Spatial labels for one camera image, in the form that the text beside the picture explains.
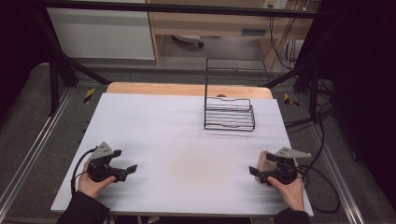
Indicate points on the black curtain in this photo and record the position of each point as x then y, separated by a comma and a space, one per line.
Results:
364, 77
18, 46

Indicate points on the white wall socket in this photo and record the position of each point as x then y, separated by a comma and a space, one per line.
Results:
275, 3

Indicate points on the aluminium floor rail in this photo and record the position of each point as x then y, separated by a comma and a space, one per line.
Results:
31, 152
350, 205

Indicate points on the white chair base with caster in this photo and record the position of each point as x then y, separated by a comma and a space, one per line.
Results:
186, 38

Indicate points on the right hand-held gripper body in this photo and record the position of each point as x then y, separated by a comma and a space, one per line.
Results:
285, 172

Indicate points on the wooden table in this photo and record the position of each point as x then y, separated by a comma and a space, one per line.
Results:
155, 88

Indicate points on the black horizontal frame bar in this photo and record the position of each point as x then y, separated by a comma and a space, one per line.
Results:
155, 7

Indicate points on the white table board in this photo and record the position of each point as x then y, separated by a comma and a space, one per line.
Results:
174, 140

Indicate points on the light wooden desk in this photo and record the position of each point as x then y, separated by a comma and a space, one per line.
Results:
202, 23

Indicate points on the person's right hand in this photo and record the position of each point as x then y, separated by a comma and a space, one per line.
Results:
291, 193

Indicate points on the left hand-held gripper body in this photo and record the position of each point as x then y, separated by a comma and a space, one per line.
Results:
99, 171

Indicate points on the person's left hand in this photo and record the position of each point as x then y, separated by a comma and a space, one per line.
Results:
90, 185

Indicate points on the black metal stand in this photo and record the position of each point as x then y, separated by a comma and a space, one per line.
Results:
313, 93
54, 87

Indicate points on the white cabinet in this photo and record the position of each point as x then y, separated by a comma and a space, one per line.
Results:
99, 34

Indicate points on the yellow black tape marker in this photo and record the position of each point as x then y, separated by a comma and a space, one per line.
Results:
89, 95

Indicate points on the brown towel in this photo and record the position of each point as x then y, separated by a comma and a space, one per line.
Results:
264, 163

